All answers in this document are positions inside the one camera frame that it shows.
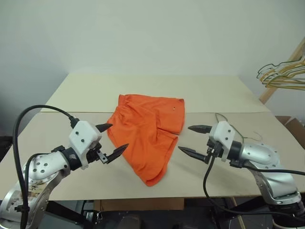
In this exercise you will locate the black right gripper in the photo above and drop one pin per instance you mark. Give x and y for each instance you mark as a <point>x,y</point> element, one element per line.
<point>213,149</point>

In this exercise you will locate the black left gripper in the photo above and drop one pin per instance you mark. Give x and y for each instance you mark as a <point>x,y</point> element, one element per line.
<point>94,153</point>

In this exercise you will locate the orange shorts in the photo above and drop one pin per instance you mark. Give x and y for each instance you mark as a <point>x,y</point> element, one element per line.
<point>143,143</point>

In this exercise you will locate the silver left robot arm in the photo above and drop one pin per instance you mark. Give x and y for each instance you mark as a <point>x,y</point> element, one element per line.
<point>45,164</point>

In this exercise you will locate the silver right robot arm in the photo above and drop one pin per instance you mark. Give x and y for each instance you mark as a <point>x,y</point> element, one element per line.
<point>259,155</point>

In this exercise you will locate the brown cardboard panel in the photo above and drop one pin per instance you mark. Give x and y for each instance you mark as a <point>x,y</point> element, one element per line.
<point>140,204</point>

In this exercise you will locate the brown cardboard box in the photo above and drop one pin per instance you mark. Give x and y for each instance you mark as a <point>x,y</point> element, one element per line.
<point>294,126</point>

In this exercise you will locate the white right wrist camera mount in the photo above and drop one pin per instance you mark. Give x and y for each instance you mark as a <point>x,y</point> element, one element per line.
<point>222,133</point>

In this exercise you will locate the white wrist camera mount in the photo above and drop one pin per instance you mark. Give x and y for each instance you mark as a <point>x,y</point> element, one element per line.
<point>82,133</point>
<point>222,133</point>

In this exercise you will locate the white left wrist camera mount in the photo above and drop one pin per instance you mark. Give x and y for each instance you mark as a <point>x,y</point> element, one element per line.
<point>82,133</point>

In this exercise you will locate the wooden rack post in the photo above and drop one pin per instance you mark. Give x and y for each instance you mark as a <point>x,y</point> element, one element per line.
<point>269,94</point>

